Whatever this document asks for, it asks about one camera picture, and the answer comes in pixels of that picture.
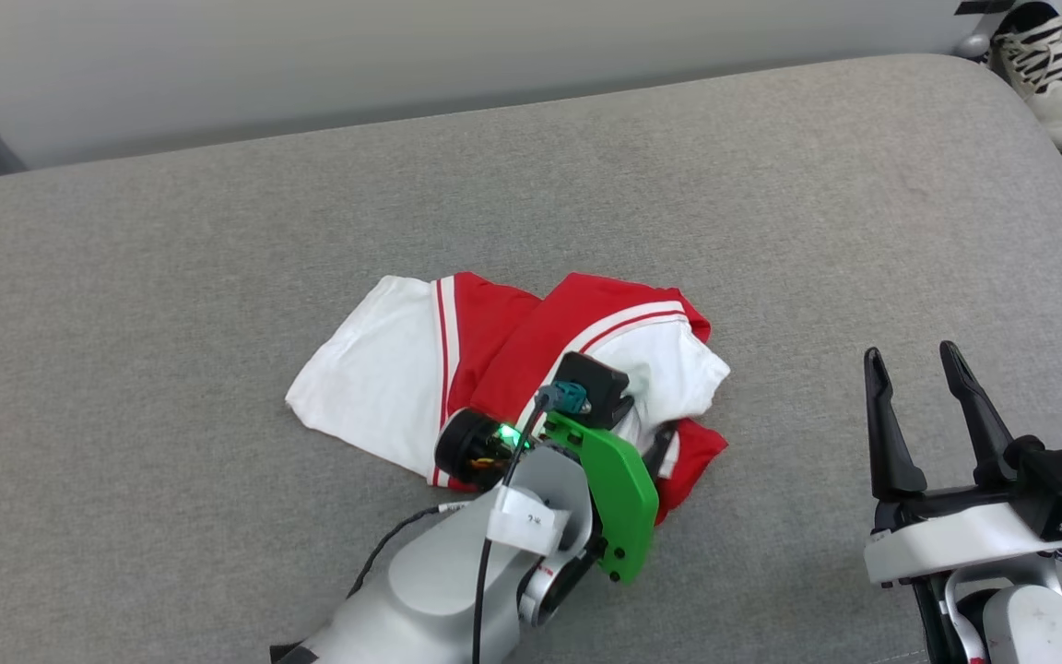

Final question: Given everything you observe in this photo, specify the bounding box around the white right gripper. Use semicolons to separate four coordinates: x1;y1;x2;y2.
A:
864;340;1062;587

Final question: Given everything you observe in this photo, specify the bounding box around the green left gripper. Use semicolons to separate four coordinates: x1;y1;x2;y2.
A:
545;410;680;585

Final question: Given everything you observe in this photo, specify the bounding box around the red white basketball jersey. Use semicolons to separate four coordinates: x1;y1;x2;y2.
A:
285;271;732;527

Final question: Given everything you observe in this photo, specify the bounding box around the white paper label tape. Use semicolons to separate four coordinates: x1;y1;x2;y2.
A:
485;484;573;557

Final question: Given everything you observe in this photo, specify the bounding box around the white black sneaker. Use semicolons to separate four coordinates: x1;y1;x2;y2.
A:
990;0;1062;154

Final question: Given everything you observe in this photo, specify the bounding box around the thin black cable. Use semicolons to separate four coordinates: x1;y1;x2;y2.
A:
347;501;472;599

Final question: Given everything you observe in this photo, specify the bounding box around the black cable teal connector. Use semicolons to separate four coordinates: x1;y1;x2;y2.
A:
471;381;592;664

